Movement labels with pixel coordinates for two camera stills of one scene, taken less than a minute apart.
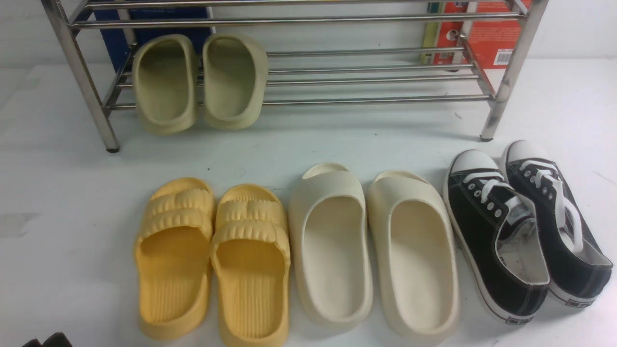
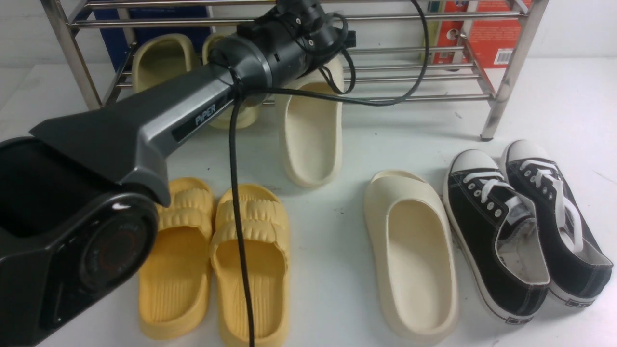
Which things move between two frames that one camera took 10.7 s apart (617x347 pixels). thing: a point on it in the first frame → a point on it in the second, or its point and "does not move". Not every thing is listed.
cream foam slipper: x=331 y=247 → x=311 y=131
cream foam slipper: x=416 y=257 does not move
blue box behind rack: x=118 y=43 does not move
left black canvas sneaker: x=497 y=228 does not move
